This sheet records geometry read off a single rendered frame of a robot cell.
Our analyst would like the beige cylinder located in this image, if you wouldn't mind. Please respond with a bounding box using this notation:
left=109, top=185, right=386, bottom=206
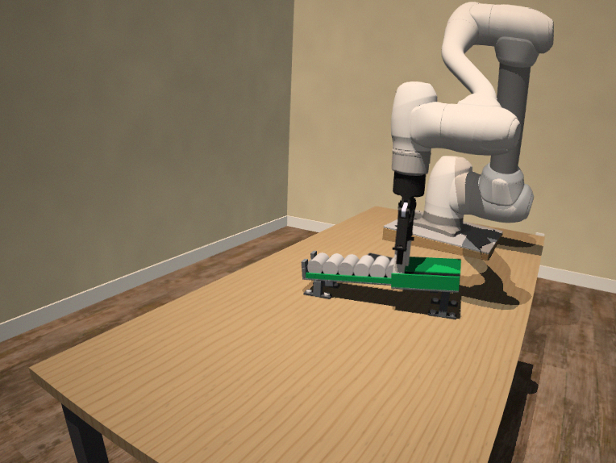
left=338, top=254, right=359, bottom=276
left=369, top=256, right=390, bottom=277
left=323, top=253, right=344, bottom=274
left=353, top=255, right=374, bottom=277
left=307, top=252, right=330, bottom=273

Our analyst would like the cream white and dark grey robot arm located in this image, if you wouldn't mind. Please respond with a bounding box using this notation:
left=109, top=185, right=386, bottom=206
left=391, top=2, right=554, bottom=237

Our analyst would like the silver metal cylinder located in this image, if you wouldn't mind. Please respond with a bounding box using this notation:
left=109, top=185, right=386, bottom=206
left=385, top=259, right=393, bottom=278

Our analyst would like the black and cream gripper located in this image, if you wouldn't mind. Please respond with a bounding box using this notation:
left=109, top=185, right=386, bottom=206
left=393, top=171, right=426, bottom=273

